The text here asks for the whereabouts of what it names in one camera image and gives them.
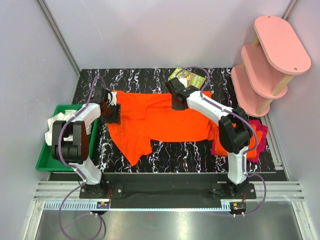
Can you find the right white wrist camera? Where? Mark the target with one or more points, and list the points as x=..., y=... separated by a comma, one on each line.
x=186, y=81

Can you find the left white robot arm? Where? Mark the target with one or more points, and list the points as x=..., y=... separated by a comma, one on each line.
x=70, y=143

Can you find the folded magenta t shirt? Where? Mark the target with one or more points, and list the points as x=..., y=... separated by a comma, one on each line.
x=252, y=156

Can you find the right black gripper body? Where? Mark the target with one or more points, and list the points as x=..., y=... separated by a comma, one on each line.
x=175, y=106

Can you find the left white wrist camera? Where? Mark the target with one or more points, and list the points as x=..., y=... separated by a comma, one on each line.
x=112, y=98

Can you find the green paperback book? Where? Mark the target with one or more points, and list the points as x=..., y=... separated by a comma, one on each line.
x=198, y=81

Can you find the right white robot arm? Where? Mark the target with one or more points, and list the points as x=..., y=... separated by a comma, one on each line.
x=235, y=132

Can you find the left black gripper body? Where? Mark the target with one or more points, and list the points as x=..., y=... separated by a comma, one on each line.
x=112, y=114

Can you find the pink three-tier shelf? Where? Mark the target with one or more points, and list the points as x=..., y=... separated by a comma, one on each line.
x=268, y=65

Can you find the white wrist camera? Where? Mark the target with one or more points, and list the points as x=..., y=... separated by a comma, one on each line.
x=112, y=98
x=186, y=81

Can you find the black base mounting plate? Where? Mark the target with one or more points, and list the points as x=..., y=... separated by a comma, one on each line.
x=167, y=195

